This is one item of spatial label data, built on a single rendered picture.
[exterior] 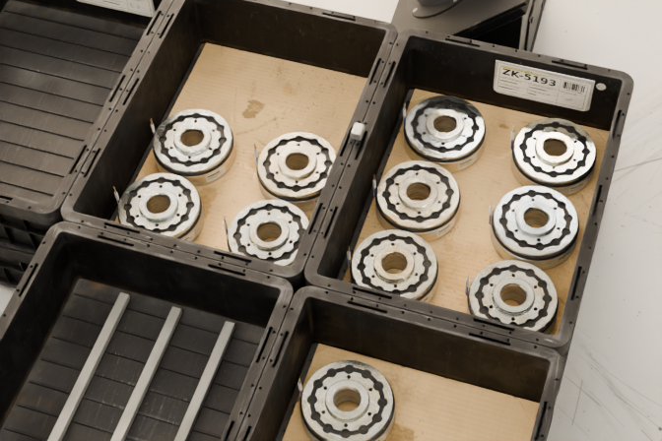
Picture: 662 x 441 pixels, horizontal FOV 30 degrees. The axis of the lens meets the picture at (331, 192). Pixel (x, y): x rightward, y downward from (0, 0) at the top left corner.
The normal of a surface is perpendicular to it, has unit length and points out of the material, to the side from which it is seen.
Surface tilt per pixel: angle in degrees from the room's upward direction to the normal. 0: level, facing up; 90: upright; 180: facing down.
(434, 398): 0
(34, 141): 0
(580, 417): 0
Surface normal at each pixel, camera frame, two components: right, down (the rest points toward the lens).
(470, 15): -0.69, -0.56
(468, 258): -0.05, -0.58
